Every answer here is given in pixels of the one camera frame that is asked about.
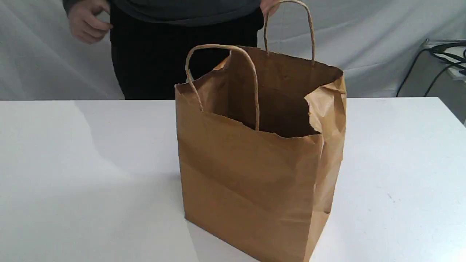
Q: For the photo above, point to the person's dark clothed torso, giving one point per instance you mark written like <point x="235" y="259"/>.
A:
<point x="150" y="39"/>

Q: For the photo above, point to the person's right hand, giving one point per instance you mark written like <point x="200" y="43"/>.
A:
<point x="84" y="22"/>

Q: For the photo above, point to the brown paper bag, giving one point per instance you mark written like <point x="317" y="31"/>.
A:
<point x="260" y="144"/>

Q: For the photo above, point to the person's left hand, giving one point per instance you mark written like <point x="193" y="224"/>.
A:
<point x="269" y="7"/>

